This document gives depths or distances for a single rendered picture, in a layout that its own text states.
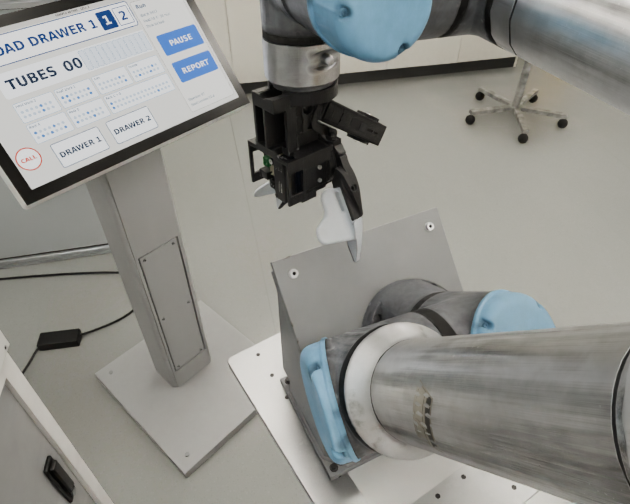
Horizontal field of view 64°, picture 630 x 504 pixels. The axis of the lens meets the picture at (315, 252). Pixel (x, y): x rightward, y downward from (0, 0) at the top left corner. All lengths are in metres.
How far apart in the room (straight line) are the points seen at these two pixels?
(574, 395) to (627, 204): 2.65
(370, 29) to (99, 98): 0.78
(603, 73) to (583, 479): 0.23
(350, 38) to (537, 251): 2.09
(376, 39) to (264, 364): 0.64
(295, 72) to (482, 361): 0.31
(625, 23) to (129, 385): 1.69
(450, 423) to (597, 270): 2.12
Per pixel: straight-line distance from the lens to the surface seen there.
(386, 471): 0.81
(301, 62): 0.49
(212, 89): 1.17
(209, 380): 1.77
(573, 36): 0.38
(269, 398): 0.86
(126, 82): 1.11
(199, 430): 1.69
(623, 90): 0.36
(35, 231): 2.34
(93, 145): 1.05
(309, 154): 0.53
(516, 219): 2.54
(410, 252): 0.73
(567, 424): 0.24
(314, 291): 0.67
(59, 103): 1.06
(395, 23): 0.38
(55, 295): 2.26
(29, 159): 1.02
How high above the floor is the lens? 1.50
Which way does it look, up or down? 43 degrees down
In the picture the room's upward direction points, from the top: straight up
